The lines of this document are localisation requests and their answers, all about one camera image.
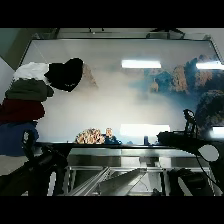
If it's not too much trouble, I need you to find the black garment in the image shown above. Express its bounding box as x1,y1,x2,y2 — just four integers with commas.
44,57,85,93

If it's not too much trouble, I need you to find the grey-green garment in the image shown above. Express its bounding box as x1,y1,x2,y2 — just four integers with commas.
4,78,55,103

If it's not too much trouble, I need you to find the dark red garment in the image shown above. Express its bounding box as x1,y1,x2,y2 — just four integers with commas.
0,98,46,125

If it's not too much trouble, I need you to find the white garment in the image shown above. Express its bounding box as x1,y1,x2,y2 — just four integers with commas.
12,61,51,85

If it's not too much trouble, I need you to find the blue garment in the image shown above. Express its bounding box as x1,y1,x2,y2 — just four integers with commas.
0,121,41,158

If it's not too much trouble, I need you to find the silver frame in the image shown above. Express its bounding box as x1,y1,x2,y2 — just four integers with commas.
35,142,224,197

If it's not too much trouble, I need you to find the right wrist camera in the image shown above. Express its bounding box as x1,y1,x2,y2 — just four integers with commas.
182,108,199,138

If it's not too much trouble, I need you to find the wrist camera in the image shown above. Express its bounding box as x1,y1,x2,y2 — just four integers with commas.
182,108,199,138
21,130,37,158

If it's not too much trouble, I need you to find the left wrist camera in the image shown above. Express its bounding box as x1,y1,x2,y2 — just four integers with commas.
21,130,37,158

